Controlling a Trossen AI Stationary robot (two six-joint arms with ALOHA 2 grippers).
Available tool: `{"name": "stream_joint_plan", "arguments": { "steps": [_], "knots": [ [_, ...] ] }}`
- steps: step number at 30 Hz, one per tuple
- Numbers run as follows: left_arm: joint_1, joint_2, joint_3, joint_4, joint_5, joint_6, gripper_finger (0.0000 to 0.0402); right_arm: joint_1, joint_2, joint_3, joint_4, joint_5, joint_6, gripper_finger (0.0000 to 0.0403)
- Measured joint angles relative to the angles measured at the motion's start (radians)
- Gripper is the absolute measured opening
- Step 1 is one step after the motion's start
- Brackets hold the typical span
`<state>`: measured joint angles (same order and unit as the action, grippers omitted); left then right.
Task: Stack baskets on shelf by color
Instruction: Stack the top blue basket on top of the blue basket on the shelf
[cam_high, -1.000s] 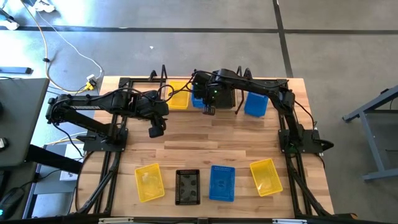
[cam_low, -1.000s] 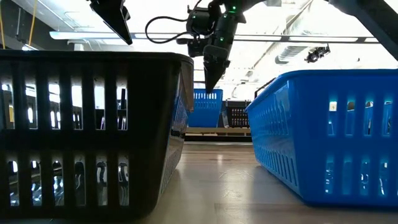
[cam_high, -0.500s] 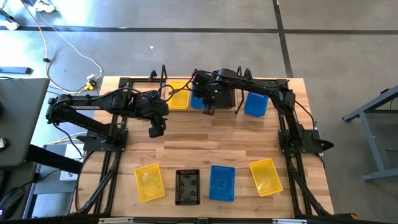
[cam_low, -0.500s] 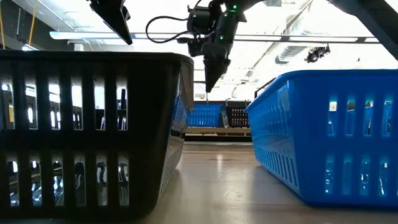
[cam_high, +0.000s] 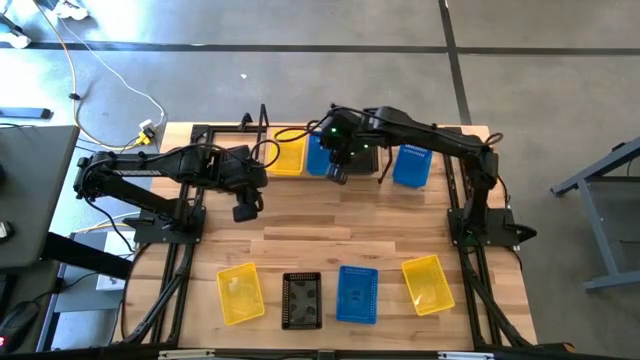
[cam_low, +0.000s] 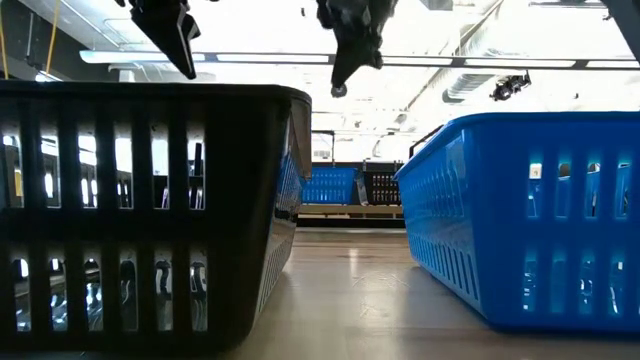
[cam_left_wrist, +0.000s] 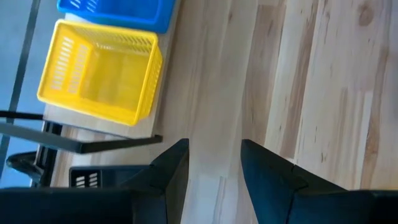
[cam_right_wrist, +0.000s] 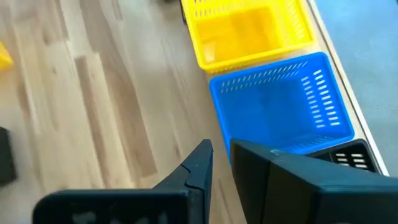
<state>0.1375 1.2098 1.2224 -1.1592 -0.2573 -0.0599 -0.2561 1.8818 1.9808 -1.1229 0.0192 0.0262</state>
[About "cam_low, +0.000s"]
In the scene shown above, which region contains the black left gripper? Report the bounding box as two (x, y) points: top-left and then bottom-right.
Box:
(113, 0), (201, 80)

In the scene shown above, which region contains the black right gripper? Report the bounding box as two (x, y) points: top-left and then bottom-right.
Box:
(315, 0), (400, 89)

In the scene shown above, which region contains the black slotted plastic basket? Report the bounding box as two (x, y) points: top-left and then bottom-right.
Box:
(0, 82), (313, 357)
(362, 170), (402, 206)

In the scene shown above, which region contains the wooden shelf with black frame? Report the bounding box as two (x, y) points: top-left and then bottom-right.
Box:
(298, 124), (446, 229)

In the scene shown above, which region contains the silver ventilation duct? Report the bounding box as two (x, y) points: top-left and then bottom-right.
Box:
(442, 0), (531, 104)

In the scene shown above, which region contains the black camera on mount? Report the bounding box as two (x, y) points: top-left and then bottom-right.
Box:
(489, 72), (532, 103)

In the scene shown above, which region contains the yellow hanging cable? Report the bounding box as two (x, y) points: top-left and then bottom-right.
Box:
(44, 0), (62, 75)
(0, 9), (9, 80)

